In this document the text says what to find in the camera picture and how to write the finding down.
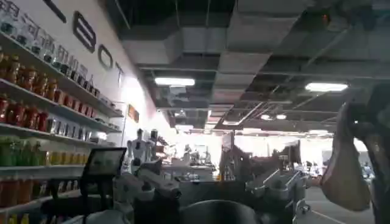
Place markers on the person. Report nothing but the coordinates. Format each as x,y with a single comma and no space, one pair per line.
379,137

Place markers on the orange framed wall picture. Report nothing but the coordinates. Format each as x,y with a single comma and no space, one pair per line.
133,113

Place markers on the black flat monitor on stand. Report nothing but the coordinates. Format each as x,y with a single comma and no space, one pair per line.
103,162

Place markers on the white shelf rack with goods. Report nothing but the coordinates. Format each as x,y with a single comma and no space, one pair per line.
33,121

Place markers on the white background desk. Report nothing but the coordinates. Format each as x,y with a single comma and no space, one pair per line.
189,170

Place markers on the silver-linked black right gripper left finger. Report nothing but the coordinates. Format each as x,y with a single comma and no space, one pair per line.
158,184

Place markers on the white humanoid robot figure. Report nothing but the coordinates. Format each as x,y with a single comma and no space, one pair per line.
139,149

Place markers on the rectangular ceiling light panel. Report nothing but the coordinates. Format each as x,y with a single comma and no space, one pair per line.
174,81
326,87

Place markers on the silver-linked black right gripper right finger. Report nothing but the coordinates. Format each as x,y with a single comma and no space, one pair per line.
275,185

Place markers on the dark wall sign lettering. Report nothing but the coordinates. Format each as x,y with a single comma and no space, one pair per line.
83,30

